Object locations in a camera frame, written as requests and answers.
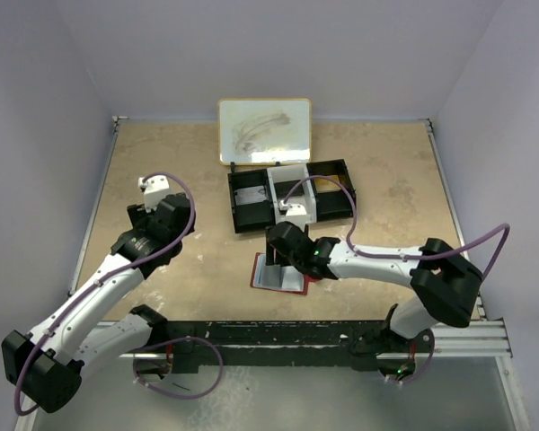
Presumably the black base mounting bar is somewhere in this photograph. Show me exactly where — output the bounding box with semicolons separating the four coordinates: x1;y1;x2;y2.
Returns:
158;320;433;374

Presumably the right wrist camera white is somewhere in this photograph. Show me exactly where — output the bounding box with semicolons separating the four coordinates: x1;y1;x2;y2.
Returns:
278;201;309;229

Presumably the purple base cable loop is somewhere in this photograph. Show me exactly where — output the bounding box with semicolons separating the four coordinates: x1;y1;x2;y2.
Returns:
132;336;225;400

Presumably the silver credit card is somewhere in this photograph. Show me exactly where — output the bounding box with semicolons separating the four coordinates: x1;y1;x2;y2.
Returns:
234;186;268;206

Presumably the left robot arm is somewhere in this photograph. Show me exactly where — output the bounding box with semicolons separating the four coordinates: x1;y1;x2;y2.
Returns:
1;193;196;417

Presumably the black white three-bin organizer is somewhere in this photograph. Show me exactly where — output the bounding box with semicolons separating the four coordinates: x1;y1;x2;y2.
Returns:
228;159;357;233

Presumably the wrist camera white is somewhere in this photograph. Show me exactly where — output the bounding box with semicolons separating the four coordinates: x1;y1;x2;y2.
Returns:
137;175;171;213
278;201;309;229

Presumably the red card holder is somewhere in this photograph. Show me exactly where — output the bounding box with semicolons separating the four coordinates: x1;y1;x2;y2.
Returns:
250;253;309;295

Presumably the small whiteboard with stand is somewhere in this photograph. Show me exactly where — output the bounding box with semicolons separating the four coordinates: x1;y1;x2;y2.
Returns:
217;98;313;166

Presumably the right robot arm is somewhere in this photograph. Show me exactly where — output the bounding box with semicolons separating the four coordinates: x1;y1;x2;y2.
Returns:
266;222;483;351

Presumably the gold credit card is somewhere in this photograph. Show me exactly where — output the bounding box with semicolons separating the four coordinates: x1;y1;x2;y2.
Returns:
314;175;340;193

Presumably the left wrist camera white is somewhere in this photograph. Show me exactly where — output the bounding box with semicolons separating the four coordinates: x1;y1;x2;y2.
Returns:
137;175;171;213

